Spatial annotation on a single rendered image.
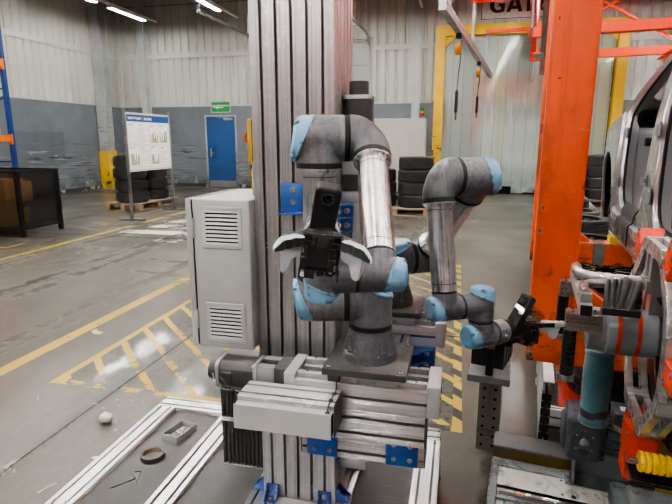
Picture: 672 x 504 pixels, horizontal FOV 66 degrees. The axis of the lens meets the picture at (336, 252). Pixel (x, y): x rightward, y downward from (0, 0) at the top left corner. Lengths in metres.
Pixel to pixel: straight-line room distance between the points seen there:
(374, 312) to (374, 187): 0.35
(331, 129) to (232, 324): 0.70
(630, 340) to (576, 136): 0.80
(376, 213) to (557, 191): 1.11
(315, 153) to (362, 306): 0.41
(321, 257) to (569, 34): 1.50
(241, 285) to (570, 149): 1.30
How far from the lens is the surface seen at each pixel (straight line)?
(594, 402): 1.94
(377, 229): 1.14
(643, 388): 1.96
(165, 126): 11.01
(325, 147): 1.29
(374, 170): 1.23
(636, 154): 4.21
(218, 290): 1.64
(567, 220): 2.16
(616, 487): 2.35
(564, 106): 2.14
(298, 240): 0.85
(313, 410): 1.39
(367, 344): 1.39
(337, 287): 1.09
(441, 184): 1.54
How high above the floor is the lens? 1.40
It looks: 12 degrees down
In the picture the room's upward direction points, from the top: straight up
